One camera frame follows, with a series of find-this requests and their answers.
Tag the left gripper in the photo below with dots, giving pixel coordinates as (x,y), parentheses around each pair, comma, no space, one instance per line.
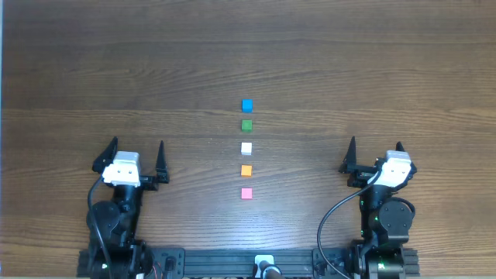
(149,183)

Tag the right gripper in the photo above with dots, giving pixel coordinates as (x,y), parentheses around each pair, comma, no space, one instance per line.
(360,176)

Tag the pink cube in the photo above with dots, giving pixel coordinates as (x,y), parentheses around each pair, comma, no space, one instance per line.
(246,193)

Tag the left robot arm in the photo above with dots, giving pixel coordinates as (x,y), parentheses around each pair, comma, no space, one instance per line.
(116,221)

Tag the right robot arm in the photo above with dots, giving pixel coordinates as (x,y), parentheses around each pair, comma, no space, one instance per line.
(393,221)

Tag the orange cube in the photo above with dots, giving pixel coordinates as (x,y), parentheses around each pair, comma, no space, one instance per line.
(246,171)

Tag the white cube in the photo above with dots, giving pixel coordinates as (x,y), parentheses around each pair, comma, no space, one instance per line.
(246,148)

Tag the green cube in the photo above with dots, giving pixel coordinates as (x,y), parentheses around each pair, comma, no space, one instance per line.
(246,125)

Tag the blue cube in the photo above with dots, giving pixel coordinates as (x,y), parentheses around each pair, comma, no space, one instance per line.
(247,105)

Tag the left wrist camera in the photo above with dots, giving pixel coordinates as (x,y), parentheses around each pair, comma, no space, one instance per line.
(122,169)

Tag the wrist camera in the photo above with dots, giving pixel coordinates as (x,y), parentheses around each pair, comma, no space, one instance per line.
(394,169)
(122,169)

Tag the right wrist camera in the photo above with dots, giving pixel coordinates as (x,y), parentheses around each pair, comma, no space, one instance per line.
(394,169)

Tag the mounting rail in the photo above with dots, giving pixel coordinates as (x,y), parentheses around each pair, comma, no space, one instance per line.
(224,262)

